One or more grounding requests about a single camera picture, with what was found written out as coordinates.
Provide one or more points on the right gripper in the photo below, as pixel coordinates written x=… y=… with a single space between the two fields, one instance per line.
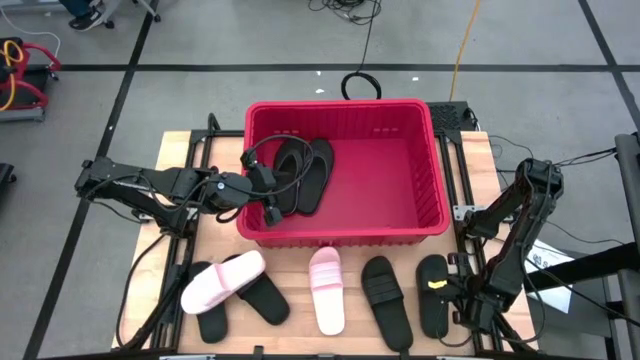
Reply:
x=475 y=302

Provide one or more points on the black slide sandal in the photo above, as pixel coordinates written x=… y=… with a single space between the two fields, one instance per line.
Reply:
x=265 y=302
x=387 y=305
x=212 y=325
x=431 y=320

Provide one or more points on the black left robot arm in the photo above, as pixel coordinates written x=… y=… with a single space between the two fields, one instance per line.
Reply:
x=165 y=182

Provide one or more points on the black table clamp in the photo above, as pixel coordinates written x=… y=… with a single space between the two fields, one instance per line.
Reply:
x=257 y=352

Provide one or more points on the black desk frame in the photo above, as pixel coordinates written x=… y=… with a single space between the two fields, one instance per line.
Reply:
x=600 y=260

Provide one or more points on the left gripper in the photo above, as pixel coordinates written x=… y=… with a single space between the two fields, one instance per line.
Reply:
x=262 y=181

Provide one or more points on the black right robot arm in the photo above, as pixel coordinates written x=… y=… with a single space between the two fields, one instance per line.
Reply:
x=515 y=260

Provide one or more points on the black power box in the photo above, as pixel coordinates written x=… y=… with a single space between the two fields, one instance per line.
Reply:
x=447 y=116

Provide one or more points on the yellow tape tag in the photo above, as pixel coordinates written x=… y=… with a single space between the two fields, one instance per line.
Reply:
x=437 y=284

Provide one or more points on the red plastic bin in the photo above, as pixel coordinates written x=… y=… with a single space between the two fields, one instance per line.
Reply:
x=380 y=190

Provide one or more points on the black flip-flop with white label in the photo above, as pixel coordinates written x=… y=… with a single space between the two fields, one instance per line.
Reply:
x=295 y=170

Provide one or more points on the grey chair base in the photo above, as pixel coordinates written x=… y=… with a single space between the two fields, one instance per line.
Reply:
x=148 y=8

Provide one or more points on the red tube cart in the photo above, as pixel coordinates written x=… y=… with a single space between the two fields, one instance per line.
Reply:
x=22 y=115

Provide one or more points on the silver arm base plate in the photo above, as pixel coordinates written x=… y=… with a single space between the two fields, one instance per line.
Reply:
x=462 y=211

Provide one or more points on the pink slide sandal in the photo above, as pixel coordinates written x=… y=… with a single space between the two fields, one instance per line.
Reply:
x=326 y=300
x=220 y=282

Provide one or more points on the white paper sheet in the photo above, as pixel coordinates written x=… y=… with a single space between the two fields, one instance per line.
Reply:
x=552 y=257

